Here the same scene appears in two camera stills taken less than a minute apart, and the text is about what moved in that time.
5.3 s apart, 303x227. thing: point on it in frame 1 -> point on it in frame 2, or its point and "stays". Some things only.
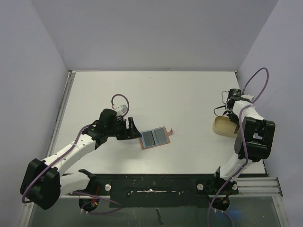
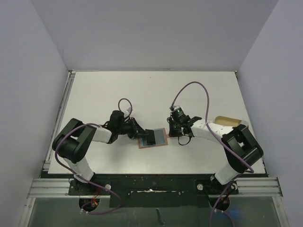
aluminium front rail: (259, 187) stays
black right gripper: (230, 107) -> (172, 130)
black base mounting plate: (157, 190) stays
